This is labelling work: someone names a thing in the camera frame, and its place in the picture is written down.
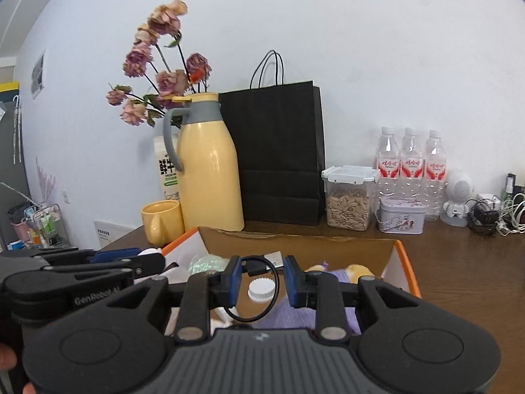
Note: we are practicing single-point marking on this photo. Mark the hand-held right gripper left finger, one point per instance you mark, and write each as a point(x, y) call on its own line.
point(233, 283)

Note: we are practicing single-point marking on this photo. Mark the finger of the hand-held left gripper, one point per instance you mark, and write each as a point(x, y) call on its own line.
point(115, 255)
point(145, 264)

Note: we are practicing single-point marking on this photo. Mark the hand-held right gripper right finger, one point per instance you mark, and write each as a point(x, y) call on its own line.
point(292, 283)

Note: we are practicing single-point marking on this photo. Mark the red orange cardboard box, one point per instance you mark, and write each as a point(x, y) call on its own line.
point(328, 246)

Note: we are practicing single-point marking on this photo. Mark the yellow and white plush toy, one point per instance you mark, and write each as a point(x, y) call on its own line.
point(357, 271)

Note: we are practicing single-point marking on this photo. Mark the person's left hand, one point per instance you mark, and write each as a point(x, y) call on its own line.
point(7, 359)

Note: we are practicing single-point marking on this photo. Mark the white ribbed lid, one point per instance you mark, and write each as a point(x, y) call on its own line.
point(261, 289)

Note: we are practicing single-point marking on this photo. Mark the purple knitted cloth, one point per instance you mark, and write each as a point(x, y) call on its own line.
point(295, 316)

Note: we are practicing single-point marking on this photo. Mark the iridescent plastic bag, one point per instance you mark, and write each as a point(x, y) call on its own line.
point(207, 263)

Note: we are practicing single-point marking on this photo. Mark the yellow mug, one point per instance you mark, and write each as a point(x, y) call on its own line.
point(162, 221)

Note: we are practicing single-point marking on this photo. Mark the clear container of seeds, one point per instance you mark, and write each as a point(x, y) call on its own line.
point(348, 209)

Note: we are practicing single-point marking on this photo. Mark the white milk carton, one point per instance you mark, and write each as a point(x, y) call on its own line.
point(168, 168)

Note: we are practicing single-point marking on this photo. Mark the yellow thermos jug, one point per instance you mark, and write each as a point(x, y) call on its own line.
point(209, 172)

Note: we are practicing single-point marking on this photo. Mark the white printed tin box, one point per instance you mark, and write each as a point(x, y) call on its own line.
point(400, 217)

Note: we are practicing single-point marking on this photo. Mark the black paper bag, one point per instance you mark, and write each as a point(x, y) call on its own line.
point(283, 152)

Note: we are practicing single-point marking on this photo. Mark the clear water bottle red label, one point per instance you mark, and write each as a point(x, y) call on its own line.
point(435, 168)
point(412, 164)
point(387, 164)

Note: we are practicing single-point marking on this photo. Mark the dried pink flowers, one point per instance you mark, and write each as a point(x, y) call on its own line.
point(164, 78)

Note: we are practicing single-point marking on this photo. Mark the small white robot fan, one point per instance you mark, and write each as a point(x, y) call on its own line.
point(458, 188)

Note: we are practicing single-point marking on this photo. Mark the small black device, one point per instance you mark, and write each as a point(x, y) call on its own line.
point(510, 181)

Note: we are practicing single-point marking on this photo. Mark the white wall outlet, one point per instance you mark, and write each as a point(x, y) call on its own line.
point(108, 230)

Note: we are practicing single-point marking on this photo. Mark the purple flower wall decal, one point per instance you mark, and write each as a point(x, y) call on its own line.
point(46, 182)

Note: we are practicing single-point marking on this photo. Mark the wall poster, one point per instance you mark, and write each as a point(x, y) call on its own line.
point(37, 76)

